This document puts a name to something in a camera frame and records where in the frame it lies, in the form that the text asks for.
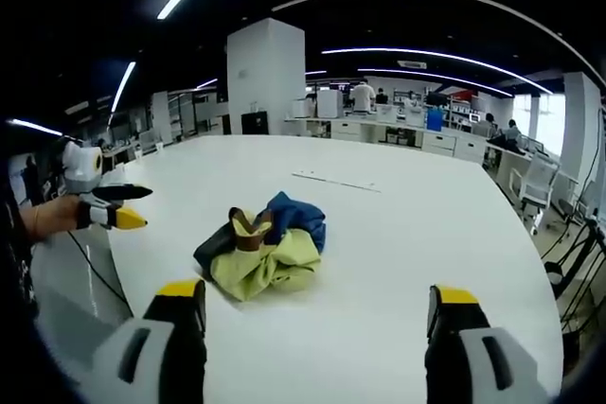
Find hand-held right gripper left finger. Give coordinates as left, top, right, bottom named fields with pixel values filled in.
left=91, top=278, right=208, bottom=404

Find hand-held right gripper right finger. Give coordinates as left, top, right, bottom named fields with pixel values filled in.
left=424, top=283, right=551, bottom=404

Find blue yellow brown garment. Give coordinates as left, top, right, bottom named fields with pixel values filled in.
left=193, top=190, right=329, bottom=303

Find person's left hand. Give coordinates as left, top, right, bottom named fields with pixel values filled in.
left=33, top=195, right=91, bottom=241

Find person's dark patterned clothing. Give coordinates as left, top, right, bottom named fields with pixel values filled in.
left=0, top=171, right=40, bottom=329

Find black tripod stand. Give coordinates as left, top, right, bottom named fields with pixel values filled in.
left=542, top=212, right=606, bottom=334

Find black cabinet box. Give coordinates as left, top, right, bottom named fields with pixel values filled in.
left=241, top=111, right=270, bottom=136

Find white office chair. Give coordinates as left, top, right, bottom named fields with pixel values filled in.
left=508, top=151, right=562, bottom=236

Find white square pillar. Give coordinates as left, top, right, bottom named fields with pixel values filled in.
left=225, top=17, right=307, bottom=136

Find white flat table strip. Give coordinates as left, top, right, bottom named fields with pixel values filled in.
left=291, top=168, right=383, bottom=194

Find white appliance box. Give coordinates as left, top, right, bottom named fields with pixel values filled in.
left=315, top=89, right=345, bottom=119

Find white counter cabinets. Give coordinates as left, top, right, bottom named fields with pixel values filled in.
left=282, top=113, right=490, bottom=165

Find blue box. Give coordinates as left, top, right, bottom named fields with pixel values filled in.
left=425, top=107, right=445, bottom=132

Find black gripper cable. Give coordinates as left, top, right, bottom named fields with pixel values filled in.
left=65, top=228, right=135, bottom=307

